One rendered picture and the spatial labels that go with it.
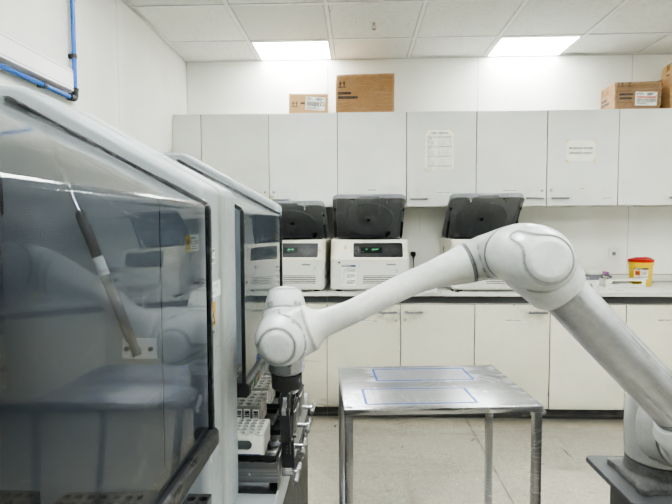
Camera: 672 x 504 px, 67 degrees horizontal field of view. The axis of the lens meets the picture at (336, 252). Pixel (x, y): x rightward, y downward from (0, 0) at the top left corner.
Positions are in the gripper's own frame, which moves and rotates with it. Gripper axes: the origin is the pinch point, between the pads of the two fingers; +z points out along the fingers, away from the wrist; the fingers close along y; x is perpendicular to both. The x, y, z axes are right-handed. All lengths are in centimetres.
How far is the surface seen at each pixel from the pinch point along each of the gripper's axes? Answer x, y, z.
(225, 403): -10.4, 18.5, -19.0
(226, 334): -10.1, 17.4, -33.5
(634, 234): 238, -292, -46
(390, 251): 40, -233, -38
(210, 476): -10.3, 30.5, -9.3
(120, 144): -24, 33, -71
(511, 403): 64, -31, -1
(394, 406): 28.3, -27.4, -1.8
